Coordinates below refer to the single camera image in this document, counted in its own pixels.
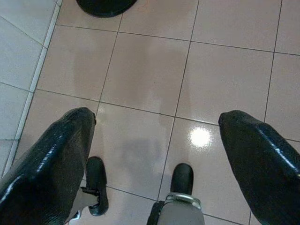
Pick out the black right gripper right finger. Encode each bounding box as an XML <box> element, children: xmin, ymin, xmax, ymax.
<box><xmin>217</xmin><ymin>110</ymin><xmax>300</xmax><ymax>225</ymax></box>

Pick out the black robot right foot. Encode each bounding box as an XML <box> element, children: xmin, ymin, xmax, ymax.
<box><xmin>170</xmin><ymin>163</ymin><xmax>195</xmax><ymax>195</ymax></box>

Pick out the grey robot left leg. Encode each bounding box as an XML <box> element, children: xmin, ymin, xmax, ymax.
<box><xmin>69</xmin><ymin>186</ymin><xmax>100</xmax><ymax>223</ymax></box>

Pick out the black robot left foot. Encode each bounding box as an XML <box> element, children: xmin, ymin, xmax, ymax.
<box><xmin>84</xmin><ymin>156</ymin><xmax>109</xmax><ymax>216</ymax></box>

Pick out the grey robot right leg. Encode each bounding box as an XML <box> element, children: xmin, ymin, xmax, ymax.
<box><xmin>146</xmin><ymin>192</ymin><xmax>205</xmax><ymax>225</ymax></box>

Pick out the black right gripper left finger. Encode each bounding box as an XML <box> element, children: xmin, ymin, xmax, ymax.
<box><xmin>0</xmin><ymin>107</ymin><xmax>97</xmax><ymax>225</ymax></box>

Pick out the black round base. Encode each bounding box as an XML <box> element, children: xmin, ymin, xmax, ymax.
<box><xmin>75</xmin><ymin>0</ymin><xmax>139</xmax><ymax>18</ymax></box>

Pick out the white folding table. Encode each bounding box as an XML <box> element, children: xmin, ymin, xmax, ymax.
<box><xmin>0</xmin><ymin>0</ymin><xmax>63</xmax><ymax>179</ymax></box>

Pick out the black robot foot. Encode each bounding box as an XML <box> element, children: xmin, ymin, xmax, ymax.
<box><xmin>84</xmin><ymin>156</ymin><xmax>109</xmax><ymax>216</ymax></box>
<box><xmin>170</xmin><ymin>163</ymin><xmax>195</xmax><ymax>195</ymax></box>

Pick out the grey robot leg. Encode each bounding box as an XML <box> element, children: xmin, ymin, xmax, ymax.
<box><xmin>69</xmin><ymin>186</ymin><xmax>100</xmax><ymax>223</ymax></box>
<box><xmin>146</xmin><ymin>192</ymin><xmax>205</xmax><ymax>225</ymax></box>

